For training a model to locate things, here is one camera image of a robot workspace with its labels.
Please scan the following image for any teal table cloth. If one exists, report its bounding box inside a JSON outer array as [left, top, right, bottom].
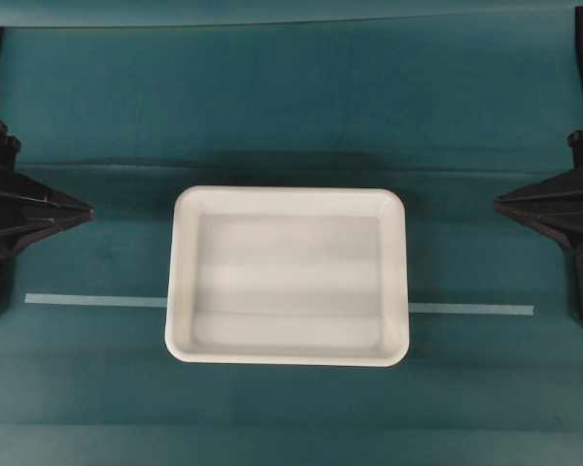
[[0, 19, 583, 465]]

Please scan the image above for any light blue tape strip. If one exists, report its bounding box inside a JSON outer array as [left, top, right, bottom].
[[24, 293, 534, 316]]

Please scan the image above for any white rectangular plastic case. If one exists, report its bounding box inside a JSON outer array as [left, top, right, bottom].
[[164, 186, 410, 367]]

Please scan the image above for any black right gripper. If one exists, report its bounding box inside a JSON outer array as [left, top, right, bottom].
[[494, 130, 583, 322]]

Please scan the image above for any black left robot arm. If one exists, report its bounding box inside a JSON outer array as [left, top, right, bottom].
[[0, 27, 93, 272]]

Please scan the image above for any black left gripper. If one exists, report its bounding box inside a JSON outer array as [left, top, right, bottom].
[[0, 121, 93, 269]]

